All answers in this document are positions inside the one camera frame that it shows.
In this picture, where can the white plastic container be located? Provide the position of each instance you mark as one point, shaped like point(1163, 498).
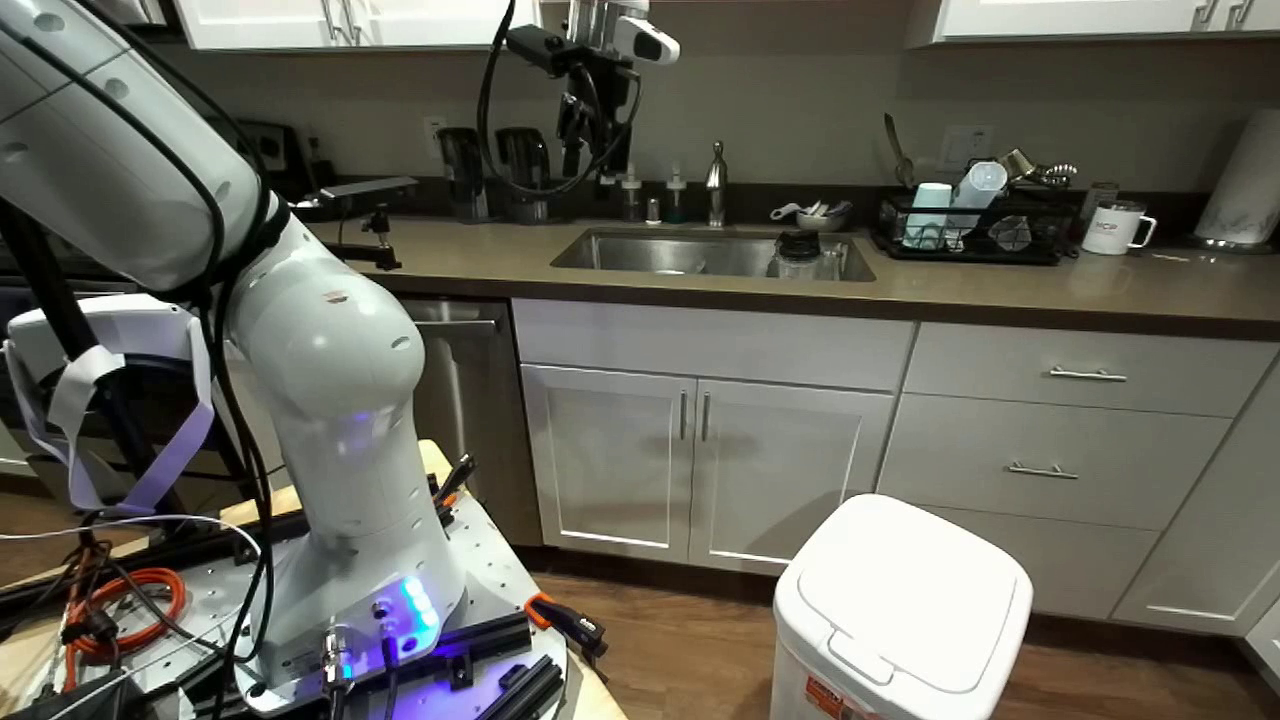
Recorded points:
point(983, 185)

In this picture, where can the black kitchen utensil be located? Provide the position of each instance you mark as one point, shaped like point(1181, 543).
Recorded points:
point(898, 145)

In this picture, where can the stainless steel dishwasher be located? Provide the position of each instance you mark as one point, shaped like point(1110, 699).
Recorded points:
point(485, 400)

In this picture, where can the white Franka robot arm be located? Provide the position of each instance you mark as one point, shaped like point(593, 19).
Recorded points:
point(334, 400)

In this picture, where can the white scrub brush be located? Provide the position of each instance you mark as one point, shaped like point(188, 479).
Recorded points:
point(805, 214)

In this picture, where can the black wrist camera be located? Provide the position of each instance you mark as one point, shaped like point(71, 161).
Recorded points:
point(535, 48)

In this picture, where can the white sink base cabinet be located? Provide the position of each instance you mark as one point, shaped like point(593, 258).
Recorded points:
point(722, 453)

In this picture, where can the black stereo camera on stand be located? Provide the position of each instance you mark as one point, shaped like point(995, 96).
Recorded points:
point(355, 194)

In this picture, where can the white corner base cabinet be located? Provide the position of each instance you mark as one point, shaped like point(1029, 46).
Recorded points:
point(1223, 534)

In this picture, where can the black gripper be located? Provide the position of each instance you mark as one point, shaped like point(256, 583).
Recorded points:
point(593, 91)

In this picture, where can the teal plastic container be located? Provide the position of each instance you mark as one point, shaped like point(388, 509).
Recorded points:
point(929, 208)

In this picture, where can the black aluminium rail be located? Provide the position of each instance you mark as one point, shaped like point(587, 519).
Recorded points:
point(501, 636)

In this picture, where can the stainless steel sink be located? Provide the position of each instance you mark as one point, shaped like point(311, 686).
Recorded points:
point(667, 254)

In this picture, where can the clear jar with black lid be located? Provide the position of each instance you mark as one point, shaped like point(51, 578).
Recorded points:
point(802, 254)

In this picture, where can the white upper cabinet over coffee makers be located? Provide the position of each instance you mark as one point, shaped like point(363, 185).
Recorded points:
point(264, 23)

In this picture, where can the black coffee maker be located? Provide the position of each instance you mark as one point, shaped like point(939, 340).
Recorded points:
point(462, 164)
point(520, 164)

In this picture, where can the robot mounting table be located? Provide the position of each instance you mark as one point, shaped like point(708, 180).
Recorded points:
point(504, 560)

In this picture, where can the white upper cabinet over rack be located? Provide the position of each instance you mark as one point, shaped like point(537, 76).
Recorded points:
point(1064, 19)

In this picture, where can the orange black clamp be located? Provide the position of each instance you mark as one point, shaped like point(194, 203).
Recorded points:
point(565, 622)
point(454, 482)

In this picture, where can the soap bottle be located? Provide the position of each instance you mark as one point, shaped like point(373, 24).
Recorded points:
point(677, 197)
point(631, 197)

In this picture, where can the black stand pole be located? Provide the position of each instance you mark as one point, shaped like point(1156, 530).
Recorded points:
point(53, 313)

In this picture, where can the white drawer cabinet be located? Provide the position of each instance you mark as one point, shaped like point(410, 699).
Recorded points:
point(1064, 453)

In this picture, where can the chrome faucet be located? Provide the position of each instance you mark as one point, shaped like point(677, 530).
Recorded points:
point(718, 185)

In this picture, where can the white paper towel roll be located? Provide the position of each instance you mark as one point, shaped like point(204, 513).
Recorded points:
point(1244, 180)

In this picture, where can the white mug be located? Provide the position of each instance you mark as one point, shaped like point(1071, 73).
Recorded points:
point(1107, 231)

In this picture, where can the white curved frame chair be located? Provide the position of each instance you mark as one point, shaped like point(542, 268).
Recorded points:
point(124, 322)

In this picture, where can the white lidded trash bin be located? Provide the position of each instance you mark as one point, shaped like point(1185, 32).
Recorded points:
point(905, 602)

